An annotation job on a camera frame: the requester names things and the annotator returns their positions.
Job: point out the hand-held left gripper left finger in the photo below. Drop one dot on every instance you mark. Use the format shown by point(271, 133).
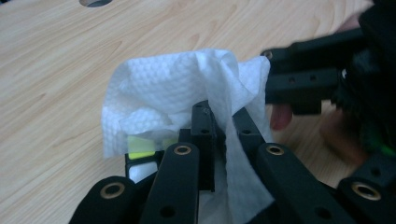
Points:
point(202, 124)

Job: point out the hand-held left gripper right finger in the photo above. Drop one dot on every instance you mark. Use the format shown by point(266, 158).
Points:
point(247, 130)

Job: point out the white wet wipe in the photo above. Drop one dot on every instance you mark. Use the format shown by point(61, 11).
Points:
point(162, 87)

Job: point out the colourful puzzle cube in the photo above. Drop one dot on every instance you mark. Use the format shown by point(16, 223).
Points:
point(140, 151)

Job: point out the grey round table grommet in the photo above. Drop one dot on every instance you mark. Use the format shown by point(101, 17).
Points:
point(95, 2)

